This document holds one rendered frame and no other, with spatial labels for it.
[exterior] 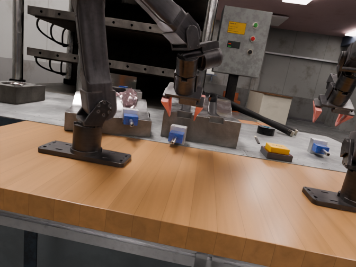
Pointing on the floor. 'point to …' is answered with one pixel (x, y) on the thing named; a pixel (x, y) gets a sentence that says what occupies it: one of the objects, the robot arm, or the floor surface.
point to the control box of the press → (241, 44)
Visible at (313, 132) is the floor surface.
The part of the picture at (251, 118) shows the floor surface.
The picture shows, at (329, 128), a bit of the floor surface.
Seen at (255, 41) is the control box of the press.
